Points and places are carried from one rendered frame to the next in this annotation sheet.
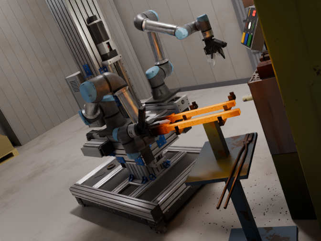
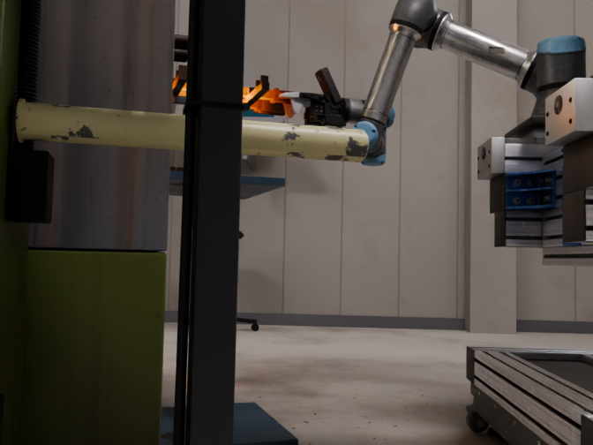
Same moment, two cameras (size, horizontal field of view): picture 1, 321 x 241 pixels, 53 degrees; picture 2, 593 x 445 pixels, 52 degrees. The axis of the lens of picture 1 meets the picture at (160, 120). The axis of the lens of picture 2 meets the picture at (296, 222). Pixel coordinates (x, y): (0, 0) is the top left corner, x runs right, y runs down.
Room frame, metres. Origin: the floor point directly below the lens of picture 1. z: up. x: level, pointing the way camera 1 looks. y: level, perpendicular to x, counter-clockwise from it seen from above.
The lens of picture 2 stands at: (2.72, -1.32, 0.46)
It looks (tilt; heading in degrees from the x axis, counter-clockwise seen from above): 3 degrees up; 131
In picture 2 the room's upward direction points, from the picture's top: 1 degrees clockwise
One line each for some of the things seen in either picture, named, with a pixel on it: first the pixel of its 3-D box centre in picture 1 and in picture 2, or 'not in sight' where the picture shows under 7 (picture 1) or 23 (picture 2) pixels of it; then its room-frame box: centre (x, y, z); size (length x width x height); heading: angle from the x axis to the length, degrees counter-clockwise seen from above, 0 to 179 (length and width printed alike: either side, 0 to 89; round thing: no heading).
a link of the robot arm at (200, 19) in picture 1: (203, 23); not in sight; (2.29, -0.54, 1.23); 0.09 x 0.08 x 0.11; 46
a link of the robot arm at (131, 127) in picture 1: (134, 130); (350, 111); (1.67, 0.15, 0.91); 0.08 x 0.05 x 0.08; 151
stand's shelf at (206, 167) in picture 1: (223, 157); (209, 186); (1.47, -0.22, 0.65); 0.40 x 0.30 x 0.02; 150
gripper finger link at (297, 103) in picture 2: not in sight; (296, 103); (1.60, -0.03, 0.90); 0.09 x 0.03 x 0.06; 70
